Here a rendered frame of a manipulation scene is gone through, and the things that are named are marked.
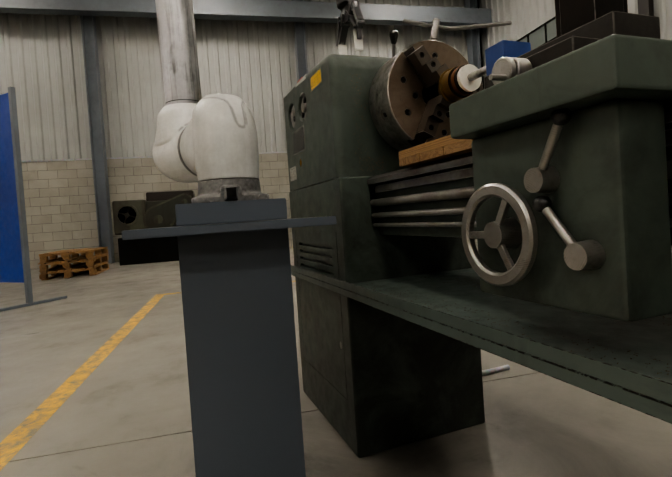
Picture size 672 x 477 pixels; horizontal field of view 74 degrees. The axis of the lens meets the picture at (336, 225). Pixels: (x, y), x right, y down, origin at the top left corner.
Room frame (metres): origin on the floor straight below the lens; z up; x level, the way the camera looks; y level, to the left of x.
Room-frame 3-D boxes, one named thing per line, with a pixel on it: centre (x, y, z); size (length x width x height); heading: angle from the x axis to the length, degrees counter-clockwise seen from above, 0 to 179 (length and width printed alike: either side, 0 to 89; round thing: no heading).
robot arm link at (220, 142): (1.15, 0.27, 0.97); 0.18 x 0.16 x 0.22; 45
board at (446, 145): (1.09, -0.40, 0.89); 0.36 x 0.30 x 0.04; 111
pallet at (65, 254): (8.05, 4.72, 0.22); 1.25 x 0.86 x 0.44; 16
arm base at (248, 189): (1.13, 0.26, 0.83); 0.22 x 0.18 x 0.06; 15
